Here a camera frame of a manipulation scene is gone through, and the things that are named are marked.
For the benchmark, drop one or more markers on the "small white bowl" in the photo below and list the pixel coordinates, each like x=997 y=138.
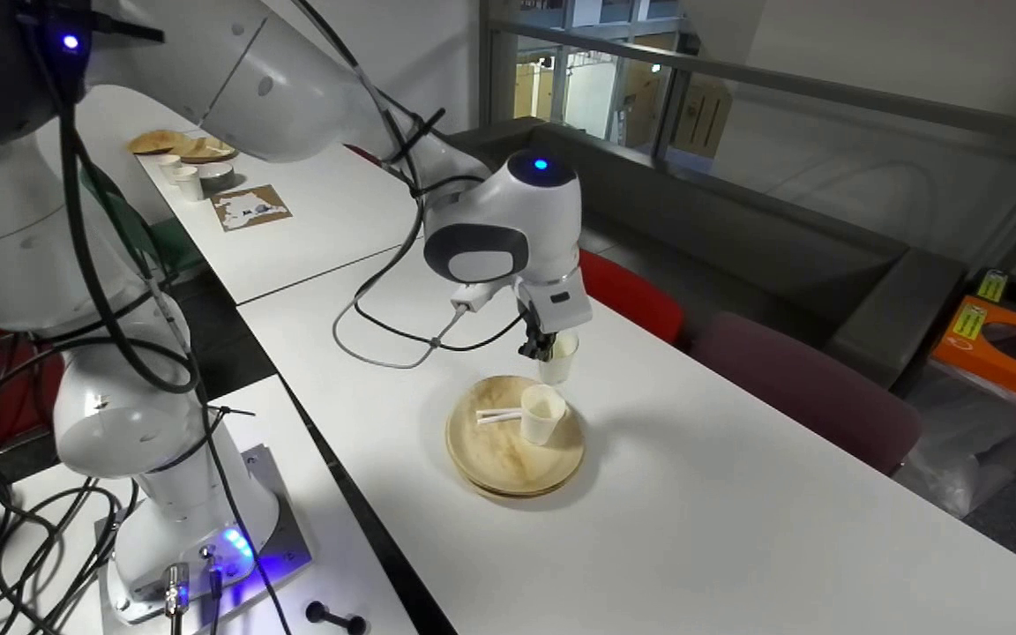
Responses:
x=213 y=176

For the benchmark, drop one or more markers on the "brown printed booklet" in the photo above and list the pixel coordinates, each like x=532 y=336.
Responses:
x=250 y=207

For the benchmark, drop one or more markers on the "yellow paper sign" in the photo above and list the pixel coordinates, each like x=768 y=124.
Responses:
x=703 y=113

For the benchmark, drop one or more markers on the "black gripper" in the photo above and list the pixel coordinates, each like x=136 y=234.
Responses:
x=535 y=323

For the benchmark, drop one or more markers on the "maroon chair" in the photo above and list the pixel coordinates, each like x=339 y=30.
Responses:
x=814 y=394

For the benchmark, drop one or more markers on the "yellow green tag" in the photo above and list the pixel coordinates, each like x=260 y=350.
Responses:
x=991 y=285

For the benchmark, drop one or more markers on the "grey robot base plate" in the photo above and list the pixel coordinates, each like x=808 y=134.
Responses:
x=279 y=516

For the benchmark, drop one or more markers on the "grey metal railing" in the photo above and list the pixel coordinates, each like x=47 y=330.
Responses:
x=836 y=93

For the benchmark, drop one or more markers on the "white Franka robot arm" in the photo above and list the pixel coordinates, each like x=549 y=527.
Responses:
x=131 y=423

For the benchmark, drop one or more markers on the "bright red chair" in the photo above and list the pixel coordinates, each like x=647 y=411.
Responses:
x=637 y=302

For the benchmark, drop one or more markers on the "white plastic spoon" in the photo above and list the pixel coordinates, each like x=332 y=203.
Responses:
x=494 y=415

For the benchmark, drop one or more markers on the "black dumbbell shaped knob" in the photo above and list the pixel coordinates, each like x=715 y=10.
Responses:
x=336 y=615

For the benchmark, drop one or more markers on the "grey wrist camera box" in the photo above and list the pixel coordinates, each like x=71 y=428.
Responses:
x=567 y=304

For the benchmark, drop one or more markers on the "round palm leaf plate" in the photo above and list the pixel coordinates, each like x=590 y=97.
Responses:
x=493 y=461

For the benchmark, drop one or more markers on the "green chair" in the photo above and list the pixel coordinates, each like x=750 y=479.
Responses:
x=167 y=242

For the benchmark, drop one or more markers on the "dark red chair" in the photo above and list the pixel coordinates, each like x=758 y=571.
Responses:
x=15 y=401

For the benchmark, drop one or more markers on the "small palm leaf plate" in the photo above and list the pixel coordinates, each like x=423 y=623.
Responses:
x=155 y=141
x=211 y=150

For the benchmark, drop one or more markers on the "orange box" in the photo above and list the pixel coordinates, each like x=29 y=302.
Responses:
x=1003 y=352

